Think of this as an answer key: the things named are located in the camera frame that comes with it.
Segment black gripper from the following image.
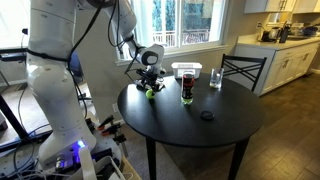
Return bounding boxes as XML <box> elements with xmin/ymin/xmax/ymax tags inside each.
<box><xmin>137</xmin><ymin>67</ymin><xmax>166</xmax><ymax>93</ymax></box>

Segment yellow-green tennis ball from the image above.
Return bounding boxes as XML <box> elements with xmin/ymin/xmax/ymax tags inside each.
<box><xmin>145</xmin><ymin>89</ymin><xmax>156</xmax><ymax>100</ymax></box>

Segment robot base platform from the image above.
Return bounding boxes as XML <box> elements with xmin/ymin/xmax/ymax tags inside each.
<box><xmin>0</xmin><ymin>114</ymin><xmax>135</xmax><ymax>180</ymax></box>

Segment white plastic basket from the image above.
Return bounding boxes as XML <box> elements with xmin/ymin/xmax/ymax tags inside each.
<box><xmin>171</xmin><ymin>61</ymin><xmax>203</xmax><ymax>80</ymax></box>

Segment round black can lid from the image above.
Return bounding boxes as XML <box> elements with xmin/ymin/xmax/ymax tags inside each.
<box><xmin>199</xmin><ymin>110</ymin><xmax>216</xmax><ymax>121</ymax></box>

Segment clear glass mug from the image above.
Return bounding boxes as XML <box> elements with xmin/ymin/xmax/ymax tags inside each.
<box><xmin>209</xmin><ymin>67</ymin><xmax>225</xmax><ymax>90</ymax></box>

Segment white framed window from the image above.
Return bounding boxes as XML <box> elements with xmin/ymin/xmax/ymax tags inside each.
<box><xmin>114</xmin><ymin>0</ymin><xmax>232</xmax><ymax>62</ymax></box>

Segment round black wooden table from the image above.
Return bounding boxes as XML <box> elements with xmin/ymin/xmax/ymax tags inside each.
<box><xmin>117</xmin><ymin>72</ymin><xmax>264</xmax><ymax>180</ymax></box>

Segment silver kettle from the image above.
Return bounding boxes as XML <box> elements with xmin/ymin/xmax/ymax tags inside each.
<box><xmin>267</xmin><ymin>26</ymin><xmax>282</xmax><ymax>42</ymax></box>

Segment white kitchen counter cabinet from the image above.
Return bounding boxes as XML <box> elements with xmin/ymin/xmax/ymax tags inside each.
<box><xmin>233</xmin><ymin>34</ymin><xmax>320</xmax><ymax>96</ymax></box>

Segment black metal stand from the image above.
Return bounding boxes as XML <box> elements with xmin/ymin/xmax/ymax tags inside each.
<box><xmin>0</xmin><ymin>93</ymin><xmax>32</xmax><ymax>141</ymax></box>

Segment black coffee maker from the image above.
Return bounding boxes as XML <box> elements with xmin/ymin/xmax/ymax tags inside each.
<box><xmin>279</xmin><ymin>22</ymin><xmax>292</xmax><ymax>44</ymax></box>

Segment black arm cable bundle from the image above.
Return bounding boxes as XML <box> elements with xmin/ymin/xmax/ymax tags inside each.
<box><xmin>66</xmin><ymin>0</ymin><xmax>141</xmax><ymax>76</ymax></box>

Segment white upper wall cabinets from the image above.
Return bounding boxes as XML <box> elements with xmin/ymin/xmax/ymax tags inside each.
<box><xmin>244</xmin><ymin>0</ymin><xmax>320</xmax><ymax>15</ymax></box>

